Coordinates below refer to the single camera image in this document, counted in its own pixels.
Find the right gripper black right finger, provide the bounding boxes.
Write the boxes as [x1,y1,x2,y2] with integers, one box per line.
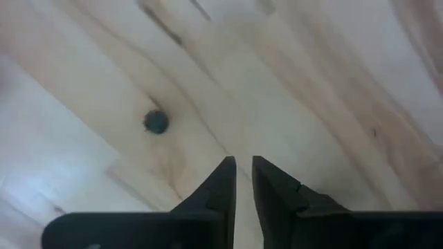
[251,155,443,249]

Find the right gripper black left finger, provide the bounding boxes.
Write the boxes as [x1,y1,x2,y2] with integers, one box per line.
[41,155,237,249]

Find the small black round plug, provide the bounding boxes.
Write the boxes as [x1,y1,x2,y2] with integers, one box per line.
[143,109,170,136]

